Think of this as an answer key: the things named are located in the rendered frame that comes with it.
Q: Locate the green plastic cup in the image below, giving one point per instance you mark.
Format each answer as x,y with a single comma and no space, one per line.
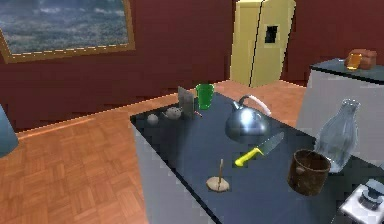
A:
205,96

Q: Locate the grey kitchen island counter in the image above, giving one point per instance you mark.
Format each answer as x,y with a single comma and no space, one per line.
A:
200,150

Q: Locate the grey round shaker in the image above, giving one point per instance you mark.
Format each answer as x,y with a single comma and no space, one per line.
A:
152,119

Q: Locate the silver kettle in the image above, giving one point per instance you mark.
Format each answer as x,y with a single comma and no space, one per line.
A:
246,123

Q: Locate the yellow fridge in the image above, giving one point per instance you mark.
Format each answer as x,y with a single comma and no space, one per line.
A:
256,40

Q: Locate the grey worktop cabinet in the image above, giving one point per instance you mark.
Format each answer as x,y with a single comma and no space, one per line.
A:
336,93

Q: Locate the clear glass bottle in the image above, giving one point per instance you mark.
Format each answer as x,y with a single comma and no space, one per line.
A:
338,136

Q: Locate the framed landscape picture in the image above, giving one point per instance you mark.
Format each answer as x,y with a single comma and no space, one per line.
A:
63,23

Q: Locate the brown bread loaf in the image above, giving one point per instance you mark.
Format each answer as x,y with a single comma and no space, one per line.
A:
361,59

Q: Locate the blue grey round object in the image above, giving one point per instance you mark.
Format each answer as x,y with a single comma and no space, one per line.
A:
6,133

